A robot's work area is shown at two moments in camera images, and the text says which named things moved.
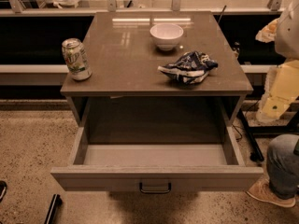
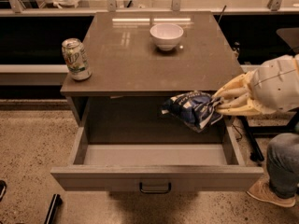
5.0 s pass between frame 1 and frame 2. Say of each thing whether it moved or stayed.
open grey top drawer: stayed
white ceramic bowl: stayed
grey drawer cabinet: stayed
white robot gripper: moved
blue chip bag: moved
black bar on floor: stayed
